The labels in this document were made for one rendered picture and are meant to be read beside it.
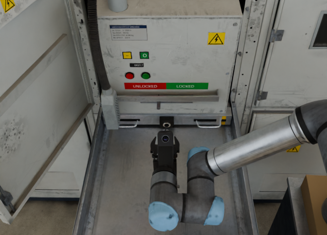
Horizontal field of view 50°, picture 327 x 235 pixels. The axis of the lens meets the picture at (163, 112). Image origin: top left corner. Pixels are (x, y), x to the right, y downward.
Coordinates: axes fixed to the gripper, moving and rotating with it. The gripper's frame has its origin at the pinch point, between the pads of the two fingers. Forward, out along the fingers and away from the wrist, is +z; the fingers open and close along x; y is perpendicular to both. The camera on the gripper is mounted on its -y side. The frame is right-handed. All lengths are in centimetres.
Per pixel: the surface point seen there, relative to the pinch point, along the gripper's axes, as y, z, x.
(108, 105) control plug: -1.5, 13.2, -20.8
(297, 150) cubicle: 48, 44, 64
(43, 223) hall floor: 100, 40, -77
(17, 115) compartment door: -7.3, -0.2, -47.5
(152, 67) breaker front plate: -11.9, 21.9, -4.9
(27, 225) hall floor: 100, 38, -87
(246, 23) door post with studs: -23, 34, 30
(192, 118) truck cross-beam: 15.1, 27.3, 10.1
